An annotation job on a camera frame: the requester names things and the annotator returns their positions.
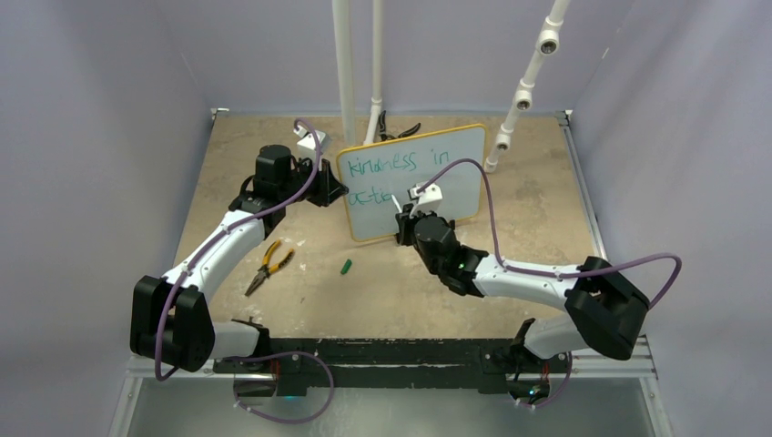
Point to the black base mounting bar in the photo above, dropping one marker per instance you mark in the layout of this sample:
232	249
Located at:
489	366

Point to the white pipe with fittings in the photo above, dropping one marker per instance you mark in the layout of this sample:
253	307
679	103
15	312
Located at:
547	44

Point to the thick white vertical pipe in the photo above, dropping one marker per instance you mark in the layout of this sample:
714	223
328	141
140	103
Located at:
345	70

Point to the white green marker pen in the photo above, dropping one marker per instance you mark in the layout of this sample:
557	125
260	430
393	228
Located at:
397	203

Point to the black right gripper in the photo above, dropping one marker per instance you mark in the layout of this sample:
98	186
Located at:
407	222

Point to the yellow black pliers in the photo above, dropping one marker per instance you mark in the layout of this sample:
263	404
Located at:
269	268

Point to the green marker cap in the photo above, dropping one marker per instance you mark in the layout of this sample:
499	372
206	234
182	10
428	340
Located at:
346	267

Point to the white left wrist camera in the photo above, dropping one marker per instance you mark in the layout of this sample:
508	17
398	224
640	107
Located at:
307	144

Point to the thin white vertical pipe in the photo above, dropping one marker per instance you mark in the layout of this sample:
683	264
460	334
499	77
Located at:
377	70

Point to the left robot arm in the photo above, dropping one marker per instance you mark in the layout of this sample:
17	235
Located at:
170	318

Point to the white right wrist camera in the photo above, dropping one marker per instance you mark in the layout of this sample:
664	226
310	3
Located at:
424	200

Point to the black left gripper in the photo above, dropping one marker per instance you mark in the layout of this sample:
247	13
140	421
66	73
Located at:
328	187

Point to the yellow framed whiteboard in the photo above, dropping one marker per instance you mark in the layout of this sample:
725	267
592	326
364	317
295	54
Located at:
374	172

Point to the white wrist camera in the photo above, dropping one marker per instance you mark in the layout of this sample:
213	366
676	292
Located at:
424	200
307	144

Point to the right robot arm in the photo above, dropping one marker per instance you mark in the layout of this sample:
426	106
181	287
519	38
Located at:
603	310

